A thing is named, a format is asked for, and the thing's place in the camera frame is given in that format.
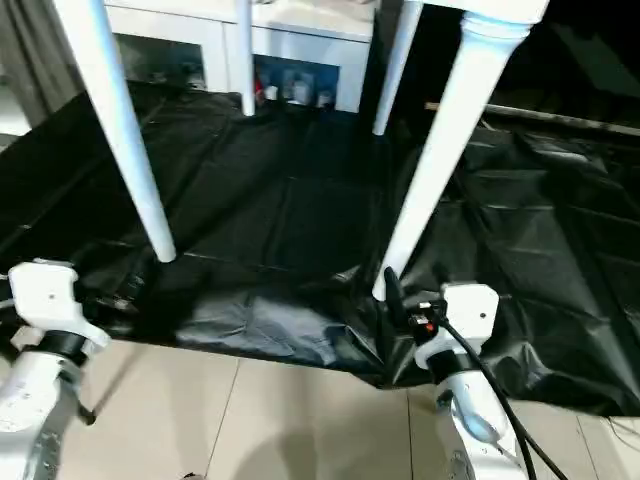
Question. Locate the grey curtain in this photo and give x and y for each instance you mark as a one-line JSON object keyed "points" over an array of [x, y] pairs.
{"points": [[30, 50]]}

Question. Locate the black speaker box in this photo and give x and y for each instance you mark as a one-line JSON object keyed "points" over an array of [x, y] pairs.
{"points": [[435, 60]]}

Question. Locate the black metal stand leg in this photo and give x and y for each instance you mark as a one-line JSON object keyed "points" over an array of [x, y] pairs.
{"points": [[95, 407]]}

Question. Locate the white plastic table leg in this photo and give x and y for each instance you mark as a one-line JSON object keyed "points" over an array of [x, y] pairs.
{"points": [[120, 125], [440, 150], [246, 60], [395, 75]]}

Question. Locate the black plastic mat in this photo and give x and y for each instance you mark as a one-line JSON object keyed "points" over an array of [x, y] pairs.
{"points": [[300, 225]]}

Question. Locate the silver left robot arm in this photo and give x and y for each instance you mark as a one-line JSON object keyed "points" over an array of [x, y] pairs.
{"points": [[30, 400]]}

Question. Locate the white mug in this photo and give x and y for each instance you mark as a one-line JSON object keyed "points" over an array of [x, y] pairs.
{"points": [[326, 100]]}

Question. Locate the white glass-door cabinet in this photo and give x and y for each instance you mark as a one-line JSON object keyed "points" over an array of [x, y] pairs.
{"points": [[300, 40]]}

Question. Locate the black television edge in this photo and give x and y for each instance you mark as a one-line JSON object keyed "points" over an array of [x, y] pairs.
{"points": [[550, 117]]}

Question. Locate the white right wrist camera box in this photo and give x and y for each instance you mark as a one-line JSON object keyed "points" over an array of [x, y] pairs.
{"points": [[470, 310]]}

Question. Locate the red packet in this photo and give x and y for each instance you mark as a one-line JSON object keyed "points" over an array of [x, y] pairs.
{"points": [[258, 90]]}

